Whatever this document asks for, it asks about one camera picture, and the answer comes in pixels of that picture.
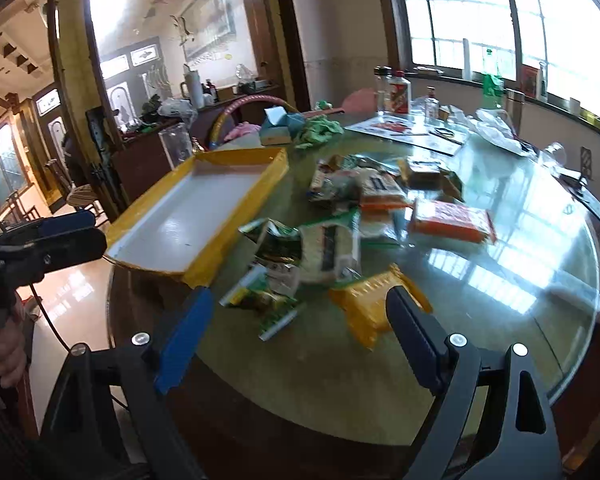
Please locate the yellow edged biscuit pack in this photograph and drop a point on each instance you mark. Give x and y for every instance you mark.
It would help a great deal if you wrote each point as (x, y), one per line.
(430, 174)

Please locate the dark wooden sideboard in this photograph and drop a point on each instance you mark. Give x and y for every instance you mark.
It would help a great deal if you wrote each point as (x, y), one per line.
(149, 156)

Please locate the pink yellow hoop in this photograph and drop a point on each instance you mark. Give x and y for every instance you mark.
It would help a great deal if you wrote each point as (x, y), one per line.
(242, 109)

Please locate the clear shiny snack bag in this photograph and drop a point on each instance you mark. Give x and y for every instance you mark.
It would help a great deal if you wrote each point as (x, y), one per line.
(334, 187)

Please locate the round cracker pack green trim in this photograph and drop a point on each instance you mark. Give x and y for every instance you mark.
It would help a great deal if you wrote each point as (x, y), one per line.
(330, 248)

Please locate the white plastic bag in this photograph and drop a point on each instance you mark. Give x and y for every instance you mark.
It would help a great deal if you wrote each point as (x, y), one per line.
(493, 127)

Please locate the dark green snack bag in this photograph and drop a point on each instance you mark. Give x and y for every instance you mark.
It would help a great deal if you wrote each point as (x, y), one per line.
(274, 241)

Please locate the green cloth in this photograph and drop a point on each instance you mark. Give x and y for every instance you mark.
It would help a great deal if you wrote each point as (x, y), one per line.
(317, 131)

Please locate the yellow cardboard tray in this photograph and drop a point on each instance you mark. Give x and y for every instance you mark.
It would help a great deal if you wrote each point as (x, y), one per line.
(186, 223)

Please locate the orange soda cracker pack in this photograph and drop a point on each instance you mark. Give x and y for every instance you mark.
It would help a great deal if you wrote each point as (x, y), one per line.
(449, 220)

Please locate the small green candy packet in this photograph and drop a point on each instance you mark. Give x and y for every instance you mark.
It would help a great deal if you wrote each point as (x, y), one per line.
(274, 311)

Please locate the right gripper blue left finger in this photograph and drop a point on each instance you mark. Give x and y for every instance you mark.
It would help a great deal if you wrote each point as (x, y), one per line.
(180, 344)

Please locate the yellow snack packet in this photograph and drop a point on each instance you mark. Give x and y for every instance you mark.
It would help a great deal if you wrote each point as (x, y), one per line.
(364, 303)

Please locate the white thermos jug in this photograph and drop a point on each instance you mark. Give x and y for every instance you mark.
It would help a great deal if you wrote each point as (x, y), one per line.
(192, 87)

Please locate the clear glass pitcher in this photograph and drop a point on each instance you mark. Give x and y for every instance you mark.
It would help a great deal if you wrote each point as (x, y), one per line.
(176, 143)

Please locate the white red liquor bottle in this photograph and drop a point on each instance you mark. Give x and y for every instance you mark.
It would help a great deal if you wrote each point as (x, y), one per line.
(400, 93)

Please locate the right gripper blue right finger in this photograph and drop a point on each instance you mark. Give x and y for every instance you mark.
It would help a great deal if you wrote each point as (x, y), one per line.
(421, 338)

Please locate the pink fly swatter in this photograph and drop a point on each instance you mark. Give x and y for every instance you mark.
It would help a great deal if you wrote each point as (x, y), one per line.
(361, 101)

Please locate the pink cloth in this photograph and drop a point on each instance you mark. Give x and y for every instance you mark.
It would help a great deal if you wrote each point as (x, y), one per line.
(243, 129)

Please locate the orange cracker pack barcode side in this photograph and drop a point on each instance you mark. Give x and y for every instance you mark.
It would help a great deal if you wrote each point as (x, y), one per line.
(379, 190)

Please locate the small clear liquor bottle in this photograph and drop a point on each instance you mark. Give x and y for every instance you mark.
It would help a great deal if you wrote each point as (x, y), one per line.
(431, 106)

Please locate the green plastic bottle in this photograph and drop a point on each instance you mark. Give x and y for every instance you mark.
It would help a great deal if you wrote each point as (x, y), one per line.
(492, 82)

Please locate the printed paper placemat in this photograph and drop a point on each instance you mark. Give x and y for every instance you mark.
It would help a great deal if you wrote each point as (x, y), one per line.
(415, 132)

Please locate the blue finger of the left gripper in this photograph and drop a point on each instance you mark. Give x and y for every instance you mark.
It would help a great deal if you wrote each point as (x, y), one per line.
(63, 250)
(66, 223)

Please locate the blue tissue box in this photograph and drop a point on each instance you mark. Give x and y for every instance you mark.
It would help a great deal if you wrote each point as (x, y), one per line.
(280, 127)

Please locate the person's left hand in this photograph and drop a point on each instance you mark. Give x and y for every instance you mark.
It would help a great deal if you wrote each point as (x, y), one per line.
(13, 358)

